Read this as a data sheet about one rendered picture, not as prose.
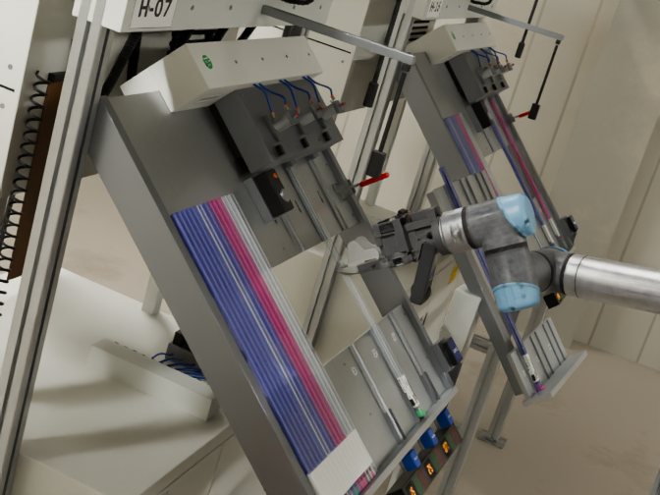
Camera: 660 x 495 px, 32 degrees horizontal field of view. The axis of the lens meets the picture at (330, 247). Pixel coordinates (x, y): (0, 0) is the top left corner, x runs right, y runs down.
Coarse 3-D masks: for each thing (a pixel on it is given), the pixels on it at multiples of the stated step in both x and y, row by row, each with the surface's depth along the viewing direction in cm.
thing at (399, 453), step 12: (444, 396) 220; (432, 408) 215; (420, 420) 208; (432, 420) 208; (420, 432) 202; (408, 444) 196; (396, 456) 190; (384, 468) 185; (372, 480) 181; (372, 492) 178
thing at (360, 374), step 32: (384, 320) 216; (352, 352) 197; (416, 352) 222; (352, 384) 193; (384, 384) 203; (416, 384) 215; (352, 416) 188; (384, 416) 197; (416, 416) 207; (384, 448) 193
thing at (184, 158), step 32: (128, 96) 172; (160, 96) 180; (128, 128) 168; (160, 128) 176; (192, 128) 185; (160, 160) 172; (192, 160) 180; (224, 160) 189; (320, 160) 223; (160, 192) 168; (192, 192) 176; (224, 192) 184; (288, 192) 204; (320, 192) 216; (256, 224) 189; (288, 224) 199; (352, 224) 222; (288, 256) 194
